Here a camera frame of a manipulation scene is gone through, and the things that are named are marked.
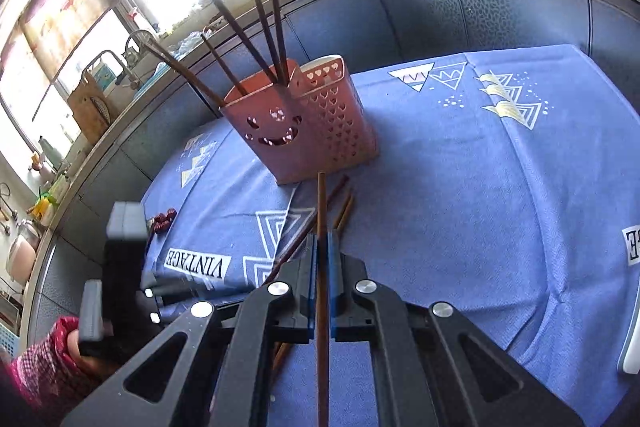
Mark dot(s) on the blue printed box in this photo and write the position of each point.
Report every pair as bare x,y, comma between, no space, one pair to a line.
103,78

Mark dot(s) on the clear plastic bag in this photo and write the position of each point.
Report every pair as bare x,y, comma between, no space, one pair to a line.
190,44

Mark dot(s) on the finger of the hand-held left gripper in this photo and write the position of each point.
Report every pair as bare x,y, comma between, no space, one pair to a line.
172,291
162,318

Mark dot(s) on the wooden cutting board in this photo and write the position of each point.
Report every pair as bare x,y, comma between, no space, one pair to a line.
90,107

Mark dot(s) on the person's left forearm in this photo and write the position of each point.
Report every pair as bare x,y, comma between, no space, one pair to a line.
45,367

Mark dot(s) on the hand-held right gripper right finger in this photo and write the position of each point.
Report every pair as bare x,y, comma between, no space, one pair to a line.
333,287

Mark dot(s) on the pink kitchen appliance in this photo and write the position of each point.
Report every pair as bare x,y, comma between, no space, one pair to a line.
20,252

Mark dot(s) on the pink plastic utensil holder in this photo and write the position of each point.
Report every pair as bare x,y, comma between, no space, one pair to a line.
325,127

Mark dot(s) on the white inner cup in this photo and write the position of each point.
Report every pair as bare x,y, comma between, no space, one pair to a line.
320,60

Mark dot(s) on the grey thermos bottle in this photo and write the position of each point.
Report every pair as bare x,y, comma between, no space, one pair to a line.
48,152

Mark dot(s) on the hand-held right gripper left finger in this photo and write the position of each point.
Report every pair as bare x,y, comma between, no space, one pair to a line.
312,287

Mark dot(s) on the brown wooden chopstick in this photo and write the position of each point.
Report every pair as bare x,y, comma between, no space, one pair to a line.
185,75
263,14
278,17
241,32
295,244
225,64
344,212
323,207

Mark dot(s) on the curved steel faucet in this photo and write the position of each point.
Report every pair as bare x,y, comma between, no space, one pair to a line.
140,32

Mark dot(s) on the person's left hand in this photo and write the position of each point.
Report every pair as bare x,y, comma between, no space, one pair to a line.
82,361

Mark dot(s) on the white power bank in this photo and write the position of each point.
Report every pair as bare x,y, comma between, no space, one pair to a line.
631,352

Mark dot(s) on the blue printed tablecloth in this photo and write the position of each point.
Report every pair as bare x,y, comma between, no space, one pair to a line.
475,207

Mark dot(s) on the cluster of red dates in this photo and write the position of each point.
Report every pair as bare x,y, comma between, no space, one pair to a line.
164,221

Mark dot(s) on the tall steel faucet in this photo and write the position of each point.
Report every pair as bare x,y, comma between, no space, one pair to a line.
107,53

